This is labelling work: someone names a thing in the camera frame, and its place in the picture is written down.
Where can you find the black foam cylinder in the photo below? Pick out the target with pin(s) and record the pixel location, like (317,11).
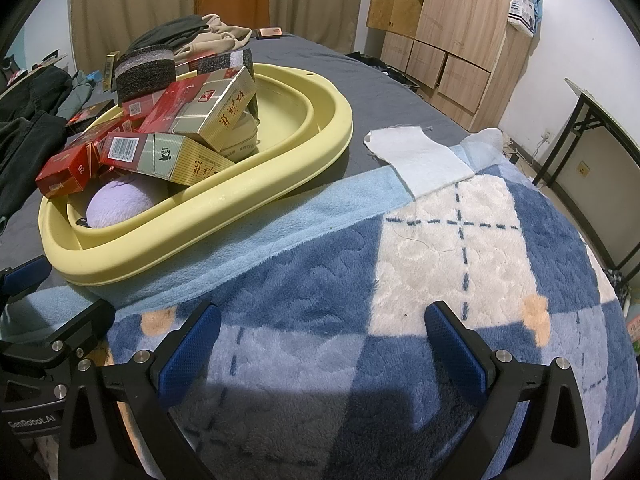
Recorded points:
(225,63)

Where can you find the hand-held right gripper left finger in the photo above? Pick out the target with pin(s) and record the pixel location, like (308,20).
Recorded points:
(190,355)

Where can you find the gold black box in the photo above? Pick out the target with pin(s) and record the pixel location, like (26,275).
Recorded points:
(111,71)

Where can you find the black foam ball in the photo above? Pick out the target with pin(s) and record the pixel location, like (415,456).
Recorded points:
(145,74)

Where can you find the checkered cloth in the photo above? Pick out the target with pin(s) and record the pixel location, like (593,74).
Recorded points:
(618,281)

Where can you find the beige garment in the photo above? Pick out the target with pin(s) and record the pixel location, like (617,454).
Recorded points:
(215,35)

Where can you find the black folding table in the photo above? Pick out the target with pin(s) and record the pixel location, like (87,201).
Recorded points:
(595,125)

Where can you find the beige curtain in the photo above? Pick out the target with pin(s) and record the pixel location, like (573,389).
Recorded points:
(125,0)

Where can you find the purple plush puff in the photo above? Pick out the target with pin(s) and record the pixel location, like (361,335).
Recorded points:
(120,202)

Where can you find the wooden wardrobe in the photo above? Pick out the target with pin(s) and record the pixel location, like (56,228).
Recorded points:
(450,35)

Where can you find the grey bedsheet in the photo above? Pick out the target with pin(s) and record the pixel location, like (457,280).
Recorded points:
(390,105)

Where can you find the yellow wall socket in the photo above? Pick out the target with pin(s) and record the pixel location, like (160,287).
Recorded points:
(583,167)

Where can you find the small copper box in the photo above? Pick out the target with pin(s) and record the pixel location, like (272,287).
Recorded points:
(270,32)

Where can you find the yellow plastic basin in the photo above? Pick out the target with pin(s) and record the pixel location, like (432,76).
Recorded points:
(280,160)

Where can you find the white plastic bag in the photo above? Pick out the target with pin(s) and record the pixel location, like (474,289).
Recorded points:
(522,13)

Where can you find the white cloth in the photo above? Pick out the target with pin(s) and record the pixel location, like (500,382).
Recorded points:
(420,157)

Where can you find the red gold carton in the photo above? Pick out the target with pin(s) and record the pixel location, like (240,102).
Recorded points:
(205,105)
(165,160)

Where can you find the blue checkered blanket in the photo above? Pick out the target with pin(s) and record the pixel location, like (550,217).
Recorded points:
(350,310)

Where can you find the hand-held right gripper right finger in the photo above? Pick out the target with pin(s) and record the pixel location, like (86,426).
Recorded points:
(455,355)

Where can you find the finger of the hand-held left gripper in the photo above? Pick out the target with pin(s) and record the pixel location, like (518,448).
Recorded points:
(27,272)
(87,322)

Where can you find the gold lidded tin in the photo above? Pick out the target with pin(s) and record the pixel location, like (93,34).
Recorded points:
(241,135)

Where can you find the black garment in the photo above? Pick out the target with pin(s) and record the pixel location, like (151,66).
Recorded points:
(30,130)

